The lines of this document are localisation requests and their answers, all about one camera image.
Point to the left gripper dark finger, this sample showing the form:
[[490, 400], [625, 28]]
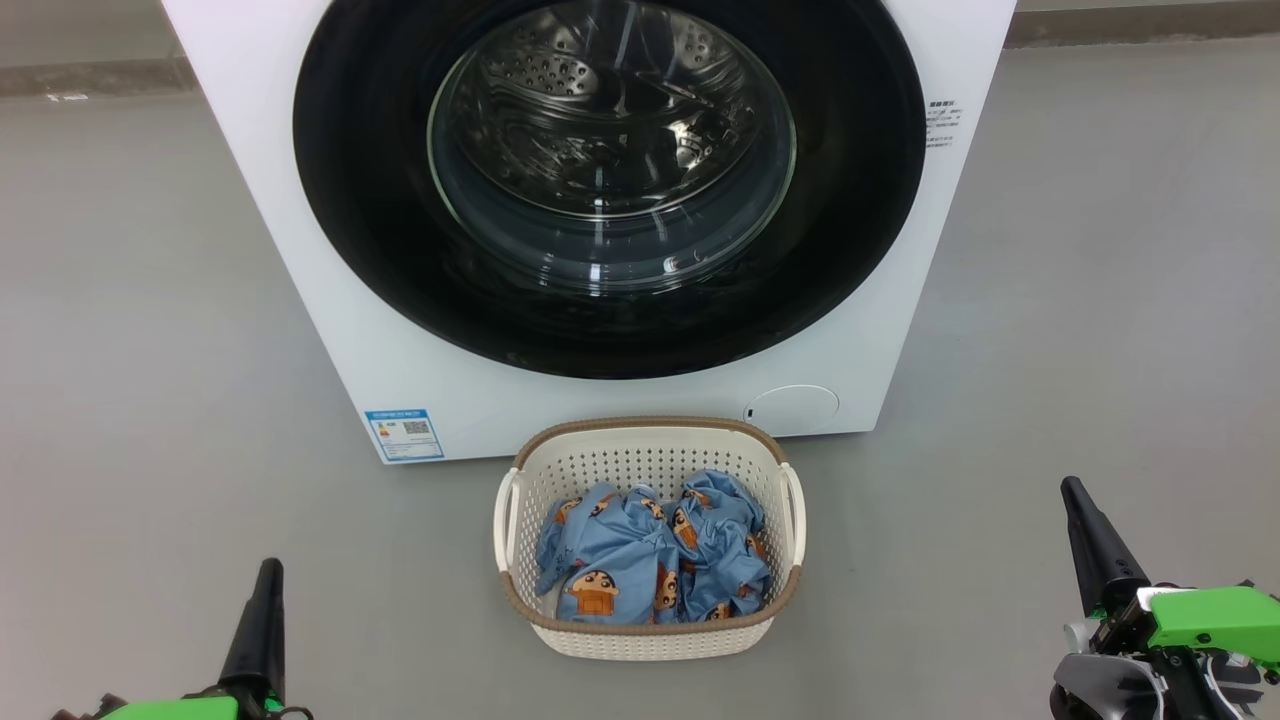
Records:
[[260, 640]]

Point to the blue energy label sticker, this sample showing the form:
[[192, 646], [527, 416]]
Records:
[[404, 435]]

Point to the white front-load washing machine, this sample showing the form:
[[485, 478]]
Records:
[[400, 400]]

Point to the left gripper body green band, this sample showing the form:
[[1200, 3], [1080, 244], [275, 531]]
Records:
[[180, 710]]

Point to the round white filter cover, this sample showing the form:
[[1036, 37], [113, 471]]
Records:
[[795, 410]]

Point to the cream laundry basket brown rim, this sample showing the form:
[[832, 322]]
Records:
[[650, 455]]

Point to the stainless steel washing machine drum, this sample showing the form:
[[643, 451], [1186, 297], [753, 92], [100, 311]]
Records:
[[600, 100]]

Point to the small printed text label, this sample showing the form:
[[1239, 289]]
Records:
[[942, 122]]

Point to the black round glass washer door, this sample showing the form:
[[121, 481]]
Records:
[[350, 200]]

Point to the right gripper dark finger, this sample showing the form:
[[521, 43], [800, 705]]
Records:
[[1100, 560]]

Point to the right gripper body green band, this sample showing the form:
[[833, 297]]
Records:
[[1210, 620]]

